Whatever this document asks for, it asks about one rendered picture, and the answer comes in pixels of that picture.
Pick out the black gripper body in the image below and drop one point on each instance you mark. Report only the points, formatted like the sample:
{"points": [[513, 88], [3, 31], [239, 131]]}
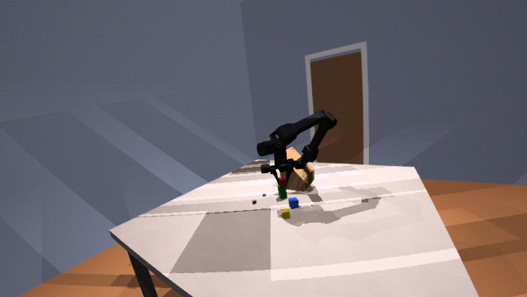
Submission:
{"points": [[265, 168]]}

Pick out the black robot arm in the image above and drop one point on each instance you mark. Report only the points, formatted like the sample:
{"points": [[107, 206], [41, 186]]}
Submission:
{"points": [[288, 132]]}

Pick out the blue block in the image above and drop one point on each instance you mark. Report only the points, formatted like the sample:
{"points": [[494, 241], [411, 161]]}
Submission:
{"points": [[293, 202]]}

